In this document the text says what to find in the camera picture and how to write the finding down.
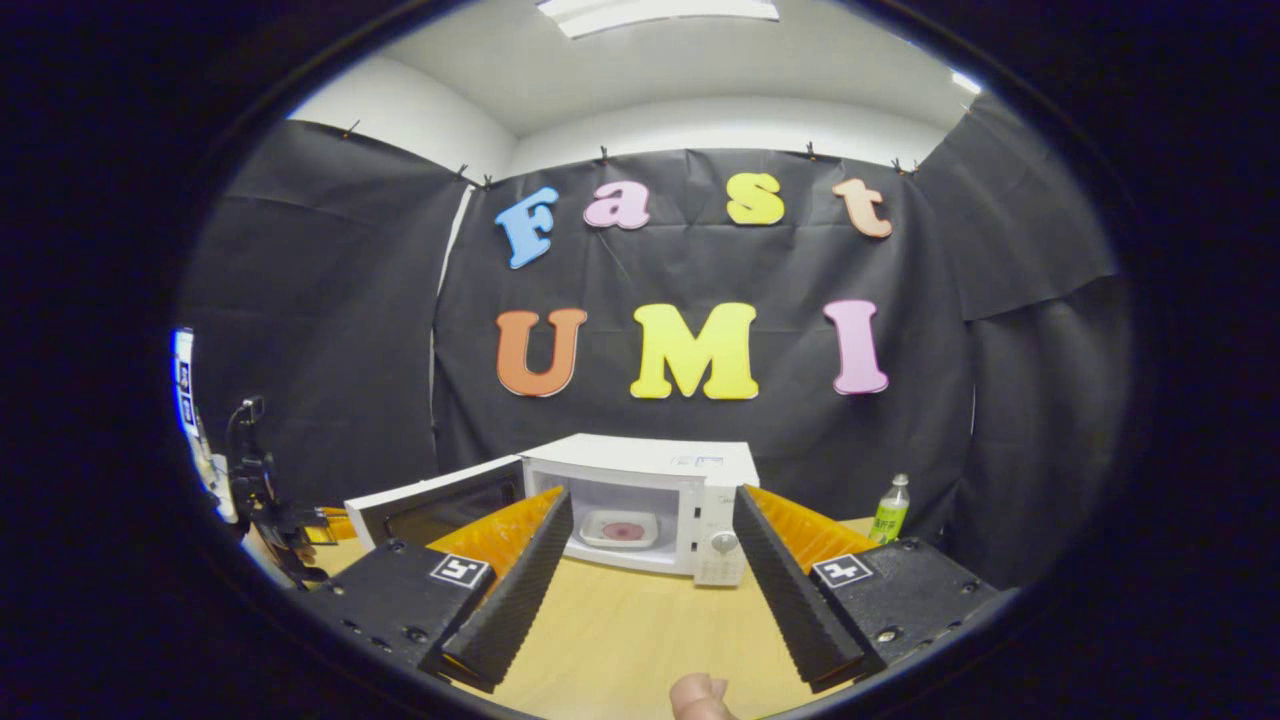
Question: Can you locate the white panel with dark squares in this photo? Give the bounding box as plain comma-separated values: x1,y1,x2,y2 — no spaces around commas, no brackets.
172,328,241,526

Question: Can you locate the large ceiling light panel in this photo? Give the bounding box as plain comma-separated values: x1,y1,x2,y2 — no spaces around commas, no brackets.
535,0,781,39

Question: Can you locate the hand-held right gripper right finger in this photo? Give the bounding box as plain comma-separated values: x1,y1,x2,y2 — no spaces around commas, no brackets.
732,485,1001,693

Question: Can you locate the white microwave oven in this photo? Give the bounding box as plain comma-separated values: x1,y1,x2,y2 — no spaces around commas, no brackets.
345,433,761,588

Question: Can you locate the white plate with pink meat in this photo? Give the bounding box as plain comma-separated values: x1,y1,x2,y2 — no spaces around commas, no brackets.
580,510,661,550

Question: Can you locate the green drink bottle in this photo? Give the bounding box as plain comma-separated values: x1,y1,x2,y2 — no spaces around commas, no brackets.
868,474,911,546

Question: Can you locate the black backdrop cloth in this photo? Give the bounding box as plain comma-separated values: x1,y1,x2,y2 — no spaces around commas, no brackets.
175,92,1136,591

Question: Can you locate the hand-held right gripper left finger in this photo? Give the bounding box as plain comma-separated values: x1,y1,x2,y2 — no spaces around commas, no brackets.
295,487,576,693

